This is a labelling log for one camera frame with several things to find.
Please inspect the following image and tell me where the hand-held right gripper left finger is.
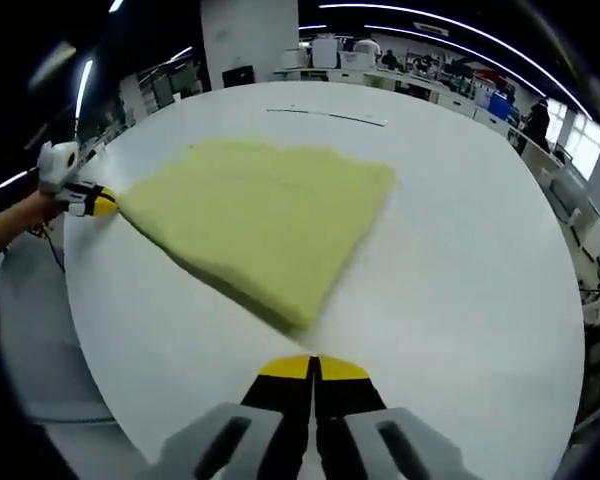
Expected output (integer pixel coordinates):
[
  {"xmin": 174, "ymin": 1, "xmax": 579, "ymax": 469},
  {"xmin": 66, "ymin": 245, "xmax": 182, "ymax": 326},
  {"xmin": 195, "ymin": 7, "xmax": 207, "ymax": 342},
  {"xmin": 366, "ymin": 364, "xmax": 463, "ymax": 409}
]
[{"xmin": 161, "ymin": 352, "xmax": 315, "ymax": 480}]

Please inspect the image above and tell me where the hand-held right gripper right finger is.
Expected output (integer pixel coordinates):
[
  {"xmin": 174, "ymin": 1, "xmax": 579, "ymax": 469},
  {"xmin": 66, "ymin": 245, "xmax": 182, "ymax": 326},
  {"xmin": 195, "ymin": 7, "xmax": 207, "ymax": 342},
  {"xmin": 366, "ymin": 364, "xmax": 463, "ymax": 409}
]
[{"xmin": 313, "ymin": 354, "xmax": 482, "ymax": 480}]

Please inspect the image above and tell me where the yellow blue grey garment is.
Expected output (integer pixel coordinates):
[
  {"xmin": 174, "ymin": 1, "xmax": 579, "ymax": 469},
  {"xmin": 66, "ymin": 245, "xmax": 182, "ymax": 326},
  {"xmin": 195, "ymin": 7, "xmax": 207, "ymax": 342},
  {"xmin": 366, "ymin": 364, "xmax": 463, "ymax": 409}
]
[{"xmin": 116, "ymin": 136, "xmax": 400, "ymax": 335}]

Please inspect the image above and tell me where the white template strip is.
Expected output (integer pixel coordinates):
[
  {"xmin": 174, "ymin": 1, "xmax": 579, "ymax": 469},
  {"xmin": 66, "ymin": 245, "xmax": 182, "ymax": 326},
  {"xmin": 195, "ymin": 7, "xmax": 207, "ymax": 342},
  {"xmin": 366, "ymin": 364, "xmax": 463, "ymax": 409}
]
[{"xmin": 265, "ymin": 105, "xmax": 390, "ymax": 128}]

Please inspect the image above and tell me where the long ceiling light strip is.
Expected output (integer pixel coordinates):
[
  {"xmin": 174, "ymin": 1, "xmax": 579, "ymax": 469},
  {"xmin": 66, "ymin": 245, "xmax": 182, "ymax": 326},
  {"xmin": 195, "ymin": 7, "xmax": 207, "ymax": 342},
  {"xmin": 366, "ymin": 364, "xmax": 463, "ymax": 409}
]
[
  {"xmin": 73, "ymin": 57, "xmax": 95, "ymax": 122},
  {"xmin": 318, "ymin": 2, "xmax": 589, "ymax": 119},
  {"xmin": 363, "ymin": 23, "xmax": 547, "ymax": 96}
]

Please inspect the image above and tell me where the white office chair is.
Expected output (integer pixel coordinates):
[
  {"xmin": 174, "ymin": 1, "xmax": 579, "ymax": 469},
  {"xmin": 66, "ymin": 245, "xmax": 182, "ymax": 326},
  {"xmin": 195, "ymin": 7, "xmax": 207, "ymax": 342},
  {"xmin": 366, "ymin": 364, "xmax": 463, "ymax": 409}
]
[{"xmin": 546, "ymin": 163, "xmax": 600, "ymax": 237}]

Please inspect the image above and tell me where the white cabinet row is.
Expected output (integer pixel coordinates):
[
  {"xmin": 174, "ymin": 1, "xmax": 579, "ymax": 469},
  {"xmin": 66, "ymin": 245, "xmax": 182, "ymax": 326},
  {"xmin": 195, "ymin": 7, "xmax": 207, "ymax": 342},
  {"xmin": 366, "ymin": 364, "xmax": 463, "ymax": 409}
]
[{"xmin": 274, "ymin": 64, "xmax": 511, "ymax": 136}]

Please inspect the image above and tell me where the blue storage bin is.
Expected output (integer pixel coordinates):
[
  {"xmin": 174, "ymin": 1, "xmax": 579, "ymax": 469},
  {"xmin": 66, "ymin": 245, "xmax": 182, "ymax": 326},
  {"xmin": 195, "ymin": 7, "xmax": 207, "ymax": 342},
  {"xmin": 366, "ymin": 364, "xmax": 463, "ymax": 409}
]
[{"xmin": 487, "ymin": 91, "xmax": 512, "ymax": 120}]

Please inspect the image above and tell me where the black cable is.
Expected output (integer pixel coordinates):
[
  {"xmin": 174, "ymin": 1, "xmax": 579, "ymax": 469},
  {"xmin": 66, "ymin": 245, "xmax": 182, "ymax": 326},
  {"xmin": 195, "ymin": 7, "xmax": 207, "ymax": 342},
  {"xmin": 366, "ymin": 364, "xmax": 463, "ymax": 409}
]
[{"xmin": 29, "ymin": 221, "xmax": 67, "ymax": 275}]

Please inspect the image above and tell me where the black wall panel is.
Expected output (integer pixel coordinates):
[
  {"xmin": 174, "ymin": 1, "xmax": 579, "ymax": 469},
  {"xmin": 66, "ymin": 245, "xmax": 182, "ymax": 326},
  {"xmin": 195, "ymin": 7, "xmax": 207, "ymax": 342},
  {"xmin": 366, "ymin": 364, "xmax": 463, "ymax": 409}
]
[{"xmin": 221, "ymin": 64, "xmax": 256, "ymax": 90}]

